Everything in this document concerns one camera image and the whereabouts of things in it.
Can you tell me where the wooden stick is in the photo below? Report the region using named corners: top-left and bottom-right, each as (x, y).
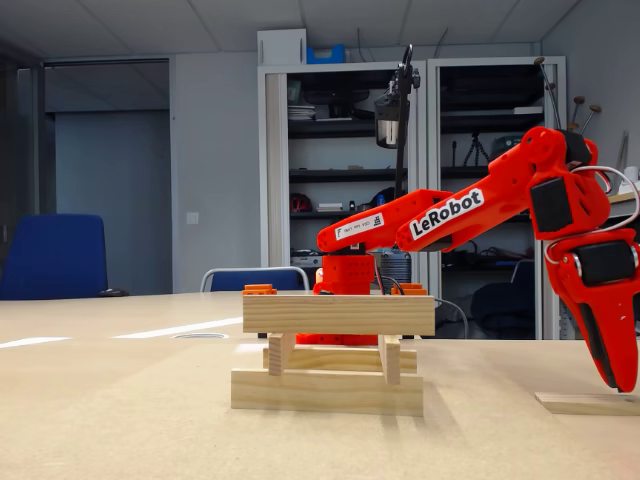
top-left (242, 293), bottom-right (437, 338)
top-left (533, 391), bottom-right (640, 417)
top-left (378, 333), bottom-right (403, 386)
top-left (229, 367), bottom-right (425, 419)
top-left (262, 345), bottom-right (419, 375)
top-left (267, 332), bottom-right (299, 377)

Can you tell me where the large blue office chair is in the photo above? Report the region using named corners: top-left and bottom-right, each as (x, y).
top-left (0, 213), bottom-right (109, 301)

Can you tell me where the blue plastic box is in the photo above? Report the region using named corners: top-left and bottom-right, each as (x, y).
top-left (305, 44), bottom-right (347, 65)

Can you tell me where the white box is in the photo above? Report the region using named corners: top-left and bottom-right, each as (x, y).
top-left (257, 28), bottom-right (308, 67)

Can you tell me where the brown MDF board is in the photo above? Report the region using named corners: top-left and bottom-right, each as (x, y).
top-left (0, 342), bottom-right (621, 480)

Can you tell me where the metal coat stand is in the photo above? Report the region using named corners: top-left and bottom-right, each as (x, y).
top-left (532, 55), bottom-right (604, 139)

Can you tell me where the blue chair with grey frame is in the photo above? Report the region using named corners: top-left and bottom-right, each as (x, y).
top-left (199, 266), bottom-right (312, 294)

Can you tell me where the grey metal shelving cabinet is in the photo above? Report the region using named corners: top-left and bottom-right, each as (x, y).
top-left (257, 55), bottom-right (569, 341)

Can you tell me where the stack of books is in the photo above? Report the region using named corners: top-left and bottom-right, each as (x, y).
top-left (491, 133), bottom-right (526, 164)

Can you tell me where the grey workbench with wooden top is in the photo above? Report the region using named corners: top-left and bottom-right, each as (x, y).
top-left (539, 189), bottom-right (640, 341)

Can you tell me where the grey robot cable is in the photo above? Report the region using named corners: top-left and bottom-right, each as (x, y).
top-left (434, 298), bottom-right (470, 340)

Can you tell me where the black clamp-mounted stand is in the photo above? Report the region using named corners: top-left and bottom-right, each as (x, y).
top-left (373, 43), bottom-right (422, 281)

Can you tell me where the black office chair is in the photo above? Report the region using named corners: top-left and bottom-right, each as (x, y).
top-left (469, 258), bottom-right (537, 340)

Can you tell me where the black bag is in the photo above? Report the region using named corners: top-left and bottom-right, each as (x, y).
top-left (433, 302), bottom-right (469, 340)

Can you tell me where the small black flexible tripod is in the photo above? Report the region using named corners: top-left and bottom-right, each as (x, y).
top-left (463, 130), bottom-right (494, 167)

